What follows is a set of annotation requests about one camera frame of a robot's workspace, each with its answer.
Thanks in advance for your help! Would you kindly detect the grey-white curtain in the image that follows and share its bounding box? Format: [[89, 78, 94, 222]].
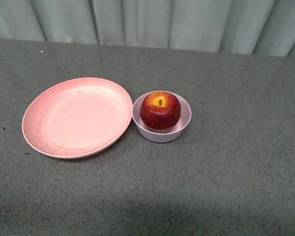
[[0, 0, 295, 57]]

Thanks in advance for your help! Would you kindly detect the pink plate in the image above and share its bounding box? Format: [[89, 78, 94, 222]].
[[22, 78, 132, 159]]

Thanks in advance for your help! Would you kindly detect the red apple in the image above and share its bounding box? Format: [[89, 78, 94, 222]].
[[140, 91, 181, 133]]

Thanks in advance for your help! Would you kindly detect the light pink bowl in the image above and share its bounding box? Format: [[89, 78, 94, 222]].
[[132, 91, 192, 143]]

